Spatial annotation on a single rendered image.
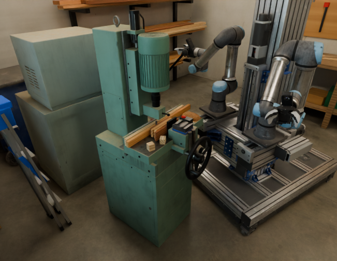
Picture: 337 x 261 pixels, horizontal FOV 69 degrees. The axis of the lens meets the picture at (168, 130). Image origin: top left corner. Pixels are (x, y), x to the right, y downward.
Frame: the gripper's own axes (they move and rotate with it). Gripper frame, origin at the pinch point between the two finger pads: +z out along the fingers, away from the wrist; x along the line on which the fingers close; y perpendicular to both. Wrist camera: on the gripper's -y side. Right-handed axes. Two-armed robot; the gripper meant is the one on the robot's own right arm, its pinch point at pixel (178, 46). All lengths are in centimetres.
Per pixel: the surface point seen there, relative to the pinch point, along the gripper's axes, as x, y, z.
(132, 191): -114, 63, -49
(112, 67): -93, -20, -29
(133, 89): -90, -6, -41
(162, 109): -82, 7, -58
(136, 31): -80, -39, -43
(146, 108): -87, 7, -48
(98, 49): -93, -29, -18
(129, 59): -87, -24, -40
